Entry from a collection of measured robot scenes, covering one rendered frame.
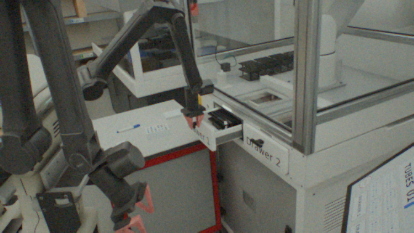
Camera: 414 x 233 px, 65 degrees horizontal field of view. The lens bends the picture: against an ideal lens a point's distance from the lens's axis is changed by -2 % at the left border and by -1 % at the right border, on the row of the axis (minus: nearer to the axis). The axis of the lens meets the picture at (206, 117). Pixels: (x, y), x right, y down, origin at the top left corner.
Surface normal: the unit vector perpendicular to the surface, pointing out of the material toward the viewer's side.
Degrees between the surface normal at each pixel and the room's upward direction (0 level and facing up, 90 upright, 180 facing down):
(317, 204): 90
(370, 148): 90
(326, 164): 90
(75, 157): 90
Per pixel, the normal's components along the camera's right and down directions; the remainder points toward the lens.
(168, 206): 0.45, 0.34
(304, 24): -0.89, 0.25
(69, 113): 0.04, 0.36
